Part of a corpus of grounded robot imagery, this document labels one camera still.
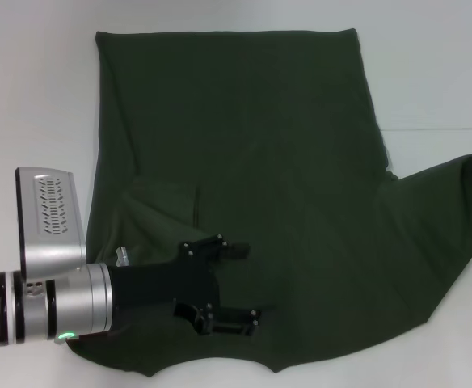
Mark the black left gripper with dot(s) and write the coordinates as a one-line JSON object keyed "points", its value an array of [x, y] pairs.
{"points": [[159, 287]]}

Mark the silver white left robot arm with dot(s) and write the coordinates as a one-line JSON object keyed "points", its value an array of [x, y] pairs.
{"points": [[38, 307]]}

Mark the dark green shirt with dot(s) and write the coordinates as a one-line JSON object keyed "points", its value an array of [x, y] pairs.
{"points": [[280, 141]]}

